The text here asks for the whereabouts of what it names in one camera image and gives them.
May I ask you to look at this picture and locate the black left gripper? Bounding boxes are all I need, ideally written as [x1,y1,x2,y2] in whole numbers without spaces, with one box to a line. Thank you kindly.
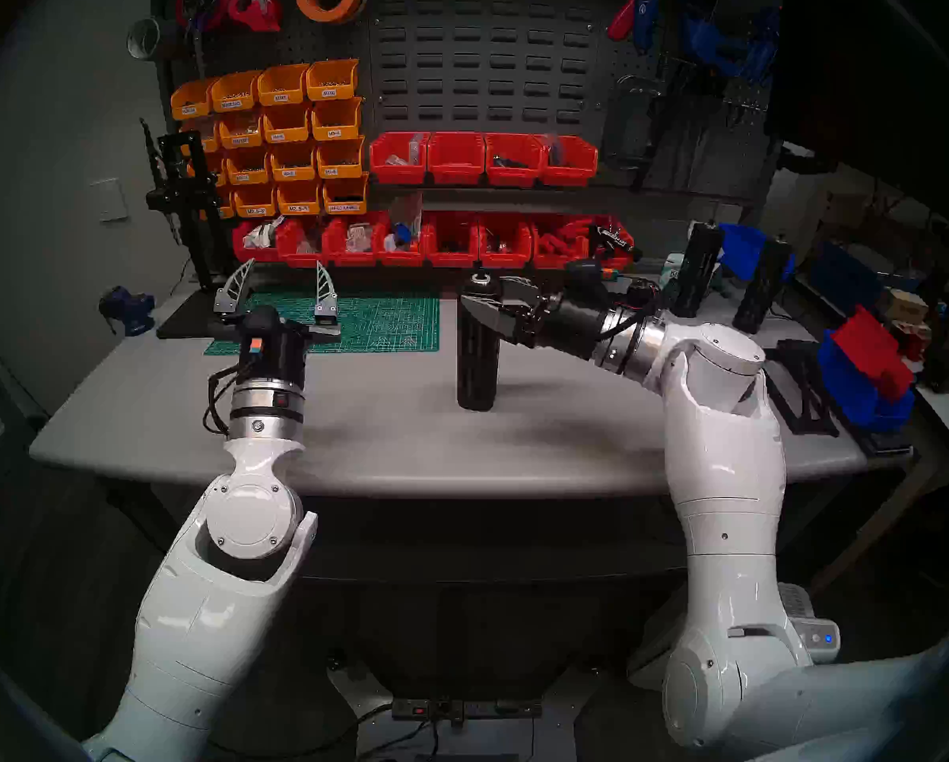
[212,259,342,387]

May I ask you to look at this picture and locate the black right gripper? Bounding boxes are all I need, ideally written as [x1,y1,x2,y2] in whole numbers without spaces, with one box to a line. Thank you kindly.
[462,278,615,361]

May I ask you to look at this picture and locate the black cylindrical screwdriver set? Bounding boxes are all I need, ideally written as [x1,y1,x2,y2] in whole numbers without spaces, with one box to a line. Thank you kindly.
[456,270,504,413]
[732,235,794,334]
[673,221,727,318]

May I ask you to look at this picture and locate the black screwdriver stand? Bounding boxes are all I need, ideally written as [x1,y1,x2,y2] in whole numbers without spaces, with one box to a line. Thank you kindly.
[139,117,241,341]

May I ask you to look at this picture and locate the black pen electric screwdriver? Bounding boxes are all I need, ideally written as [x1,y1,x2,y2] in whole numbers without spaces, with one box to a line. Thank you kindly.
[139,117,183,247]

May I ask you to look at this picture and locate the red plastic parts bin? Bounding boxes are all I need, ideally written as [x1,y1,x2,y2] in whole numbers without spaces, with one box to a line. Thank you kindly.
[584,215,636,271]
[231,219,281,263]
[484,133,544,188]
[527,214,594,271]
[370,132,431,185]
[427,132,487,185]
[539,136,599,188]
[375,213,429,267]
[323,213,386,267]
[424,211,480,269]
[477,212,534,269]
[274,217,331,268]

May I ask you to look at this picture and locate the white parts bag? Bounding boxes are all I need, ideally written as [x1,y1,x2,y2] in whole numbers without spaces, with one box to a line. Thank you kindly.
[244,215,286,251]

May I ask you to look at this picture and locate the yellow bin labelled M2.5-6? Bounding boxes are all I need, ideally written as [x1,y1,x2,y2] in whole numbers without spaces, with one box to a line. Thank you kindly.
[233,181,278,218]

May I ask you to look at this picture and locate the green cutting mat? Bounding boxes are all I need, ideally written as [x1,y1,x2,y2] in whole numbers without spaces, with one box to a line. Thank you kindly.
[204,283,441,356]

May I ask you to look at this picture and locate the yellow bin labelled M2.5-5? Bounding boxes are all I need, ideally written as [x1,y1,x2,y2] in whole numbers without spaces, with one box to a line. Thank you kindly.
[276,178,324,216]

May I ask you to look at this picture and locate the black tool white print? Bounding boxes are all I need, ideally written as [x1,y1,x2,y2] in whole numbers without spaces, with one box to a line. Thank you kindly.
[593,227,643,260]

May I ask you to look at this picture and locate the yellow bin labelled M4 HEX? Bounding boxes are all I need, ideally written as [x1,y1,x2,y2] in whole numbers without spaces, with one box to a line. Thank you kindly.
[322,173,370,214]

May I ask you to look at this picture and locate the tall clear plastic bag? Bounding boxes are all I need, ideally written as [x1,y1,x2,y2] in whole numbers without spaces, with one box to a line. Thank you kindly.
[389,191,425,241]

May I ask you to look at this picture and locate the yellow bin labelled M3-12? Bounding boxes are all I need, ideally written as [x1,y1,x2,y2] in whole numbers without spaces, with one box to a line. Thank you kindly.
[226,145,272,185]

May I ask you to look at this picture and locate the yellow bin labelled M3-8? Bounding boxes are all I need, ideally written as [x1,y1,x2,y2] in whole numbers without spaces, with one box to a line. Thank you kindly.
[269,140,319,181]

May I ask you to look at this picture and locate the blue bench vise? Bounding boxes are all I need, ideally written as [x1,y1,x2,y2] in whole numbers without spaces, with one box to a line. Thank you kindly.
[97,286,156,337]

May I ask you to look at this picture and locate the yellow bin labelled M3-6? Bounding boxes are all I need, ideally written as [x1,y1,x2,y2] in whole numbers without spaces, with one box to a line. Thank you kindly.
[316,136,366,179]

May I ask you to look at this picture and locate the yellow bin labelled M3-4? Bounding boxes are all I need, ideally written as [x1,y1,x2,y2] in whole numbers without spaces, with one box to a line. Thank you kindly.
[311,98,362,141]

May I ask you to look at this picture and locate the grey metal C-clamp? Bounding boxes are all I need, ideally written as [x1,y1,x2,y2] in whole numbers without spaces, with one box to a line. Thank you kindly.
[600,74,667,174]

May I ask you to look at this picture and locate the yellow bin labelled M3X8 BAD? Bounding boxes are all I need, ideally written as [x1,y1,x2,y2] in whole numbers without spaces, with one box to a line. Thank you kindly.
[210,70,262,113]

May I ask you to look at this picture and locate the yellow bin labelled M3X6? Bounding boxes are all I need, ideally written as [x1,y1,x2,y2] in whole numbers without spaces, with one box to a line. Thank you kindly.
[306,59,360,102]

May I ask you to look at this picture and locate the blue plastic bin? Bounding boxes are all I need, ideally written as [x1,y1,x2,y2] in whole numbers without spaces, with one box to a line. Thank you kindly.
[716,223,797,281]

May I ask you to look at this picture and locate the blue spring clamp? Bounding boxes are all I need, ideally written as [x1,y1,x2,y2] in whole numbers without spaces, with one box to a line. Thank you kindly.
[740,5,783,85]
[675,0,749,77]

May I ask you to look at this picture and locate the dark blue crate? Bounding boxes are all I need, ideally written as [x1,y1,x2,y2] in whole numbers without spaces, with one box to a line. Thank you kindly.
[808,241,905,294]

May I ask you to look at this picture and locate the blue stacked storage bins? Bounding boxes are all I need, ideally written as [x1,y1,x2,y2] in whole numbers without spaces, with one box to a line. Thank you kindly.
[816,332,916,432]

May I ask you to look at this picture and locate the small cardboard box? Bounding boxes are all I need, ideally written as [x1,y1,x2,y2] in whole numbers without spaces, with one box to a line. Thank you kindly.
[879,287,930,325]

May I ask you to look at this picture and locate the black power strip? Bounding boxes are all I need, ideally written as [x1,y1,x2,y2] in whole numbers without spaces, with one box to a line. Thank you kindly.
[392,695,544,722]

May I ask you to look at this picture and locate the black monitor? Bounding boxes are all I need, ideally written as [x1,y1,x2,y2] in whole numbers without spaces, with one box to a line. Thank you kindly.
[764,0,949,229]

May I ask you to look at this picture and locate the black desktop device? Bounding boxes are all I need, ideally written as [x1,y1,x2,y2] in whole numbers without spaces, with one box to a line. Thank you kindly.
[919,302,949,394]

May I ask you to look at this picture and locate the white air purifier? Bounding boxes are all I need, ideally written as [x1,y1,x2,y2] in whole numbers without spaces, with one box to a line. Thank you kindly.
[629,582,840,690]

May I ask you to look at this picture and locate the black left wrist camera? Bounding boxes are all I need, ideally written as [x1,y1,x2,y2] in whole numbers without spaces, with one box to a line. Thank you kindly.
[240,306,286,358]

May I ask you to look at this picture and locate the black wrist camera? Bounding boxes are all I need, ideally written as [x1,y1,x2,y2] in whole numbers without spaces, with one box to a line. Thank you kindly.
[566,262,618,305]
[240,306,286,358]

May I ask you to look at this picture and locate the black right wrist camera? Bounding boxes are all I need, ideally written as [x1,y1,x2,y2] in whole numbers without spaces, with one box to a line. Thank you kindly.
[566,262,618,305]

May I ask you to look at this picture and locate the white wall switch plate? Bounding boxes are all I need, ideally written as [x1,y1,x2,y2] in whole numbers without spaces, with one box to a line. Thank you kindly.
[89,178,129,223]

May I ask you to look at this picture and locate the purple handled scissors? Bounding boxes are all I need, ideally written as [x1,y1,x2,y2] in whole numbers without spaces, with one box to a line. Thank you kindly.
[182,0,209,83]

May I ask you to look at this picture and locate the dark grey tool wall panel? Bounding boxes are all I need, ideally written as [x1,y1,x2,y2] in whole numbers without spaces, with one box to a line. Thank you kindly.
[150,0,785,210]

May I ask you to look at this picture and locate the grey duct tape roll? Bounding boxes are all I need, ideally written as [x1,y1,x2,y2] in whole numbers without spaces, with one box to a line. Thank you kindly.
[127,16,177,61]

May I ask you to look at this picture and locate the red handled clamp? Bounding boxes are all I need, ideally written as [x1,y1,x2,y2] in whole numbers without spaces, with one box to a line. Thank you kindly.
[606,0,651,43]

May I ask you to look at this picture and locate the blue handled clamp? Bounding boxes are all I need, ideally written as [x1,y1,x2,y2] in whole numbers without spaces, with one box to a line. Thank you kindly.
[631,0,662,56]

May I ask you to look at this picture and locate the black flat frame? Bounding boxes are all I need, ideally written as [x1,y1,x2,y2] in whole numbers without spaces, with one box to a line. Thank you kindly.
[764,340,840,437]

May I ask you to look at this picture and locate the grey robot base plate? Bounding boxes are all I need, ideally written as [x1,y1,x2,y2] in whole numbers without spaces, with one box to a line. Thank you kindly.
[327,661,602,762]

